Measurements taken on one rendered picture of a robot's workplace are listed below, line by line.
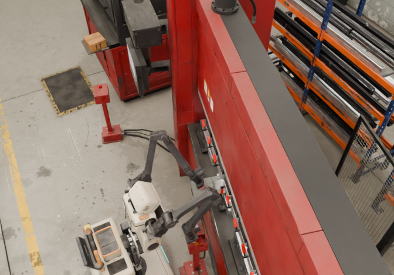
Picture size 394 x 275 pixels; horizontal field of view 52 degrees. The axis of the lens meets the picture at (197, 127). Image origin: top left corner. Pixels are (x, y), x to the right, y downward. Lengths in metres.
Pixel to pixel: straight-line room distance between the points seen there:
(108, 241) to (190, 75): 1.56
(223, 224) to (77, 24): 4.88
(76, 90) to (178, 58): 2.72
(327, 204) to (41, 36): 6.00
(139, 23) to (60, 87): 2.78
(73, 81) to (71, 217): 2.24
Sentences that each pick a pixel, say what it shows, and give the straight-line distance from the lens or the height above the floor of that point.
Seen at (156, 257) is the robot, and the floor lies 0.28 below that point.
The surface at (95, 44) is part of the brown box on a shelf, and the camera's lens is 4.82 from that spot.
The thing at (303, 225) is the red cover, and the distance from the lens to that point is 1.79.
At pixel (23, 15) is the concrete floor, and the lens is 7.83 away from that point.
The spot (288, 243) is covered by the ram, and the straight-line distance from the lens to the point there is 2.01.
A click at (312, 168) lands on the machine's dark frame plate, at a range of 1.97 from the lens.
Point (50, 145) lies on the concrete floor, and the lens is 5.30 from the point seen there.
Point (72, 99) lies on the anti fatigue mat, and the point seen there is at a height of 0.01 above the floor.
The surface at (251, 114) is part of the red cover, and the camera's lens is 2.15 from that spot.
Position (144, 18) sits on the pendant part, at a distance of 3.54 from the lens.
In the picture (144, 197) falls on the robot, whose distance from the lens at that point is 2.91.
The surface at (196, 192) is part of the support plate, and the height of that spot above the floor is 1.00.
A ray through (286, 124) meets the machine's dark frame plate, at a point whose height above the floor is 2.30.
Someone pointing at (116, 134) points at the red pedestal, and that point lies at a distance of 5.04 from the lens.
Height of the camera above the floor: 3.82
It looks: 48 degrees down
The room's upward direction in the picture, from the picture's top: straight up
